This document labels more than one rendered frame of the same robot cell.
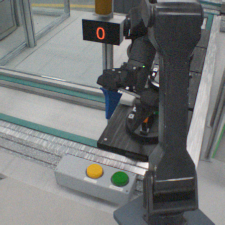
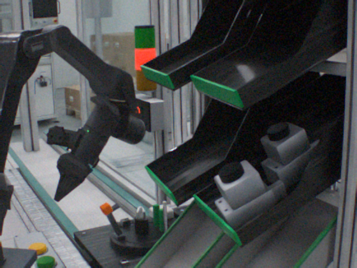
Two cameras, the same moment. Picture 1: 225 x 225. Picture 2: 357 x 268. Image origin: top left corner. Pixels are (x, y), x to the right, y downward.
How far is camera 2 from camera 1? 81 cm
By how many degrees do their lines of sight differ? 43
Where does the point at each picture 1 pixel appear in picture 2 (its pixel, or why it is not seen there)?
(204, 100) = not seen: hidden behind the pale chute
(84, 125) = not seen: hidden behind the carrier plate
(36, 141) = (34, 215)
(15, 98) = (80, 188)
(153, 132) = (128, 242)
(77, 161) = (37, 238)
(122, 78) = (50, 132)
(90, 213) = not seen: outside the picture
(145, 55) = (92, 119)
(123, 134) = (106, 237)
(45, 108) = (92, 204)
